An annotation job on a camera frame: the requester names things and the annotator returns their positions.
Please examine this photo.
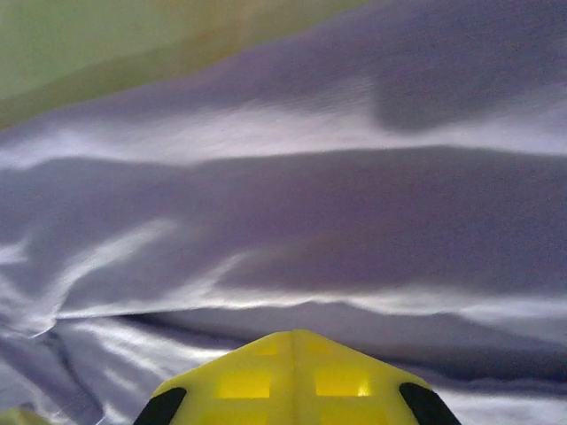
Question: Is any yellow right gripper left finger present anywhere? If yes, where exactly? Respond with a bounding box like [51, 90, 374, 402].
[132, 329, 296, 425]

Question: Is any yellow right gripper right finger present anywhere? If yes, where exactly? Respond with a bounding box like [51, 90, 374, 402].
[292, 329, 462, 425]

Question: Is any lavender printed t-shirt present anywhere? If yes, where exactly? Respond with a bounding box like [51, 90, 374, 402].
[0, 0, 567, 425]

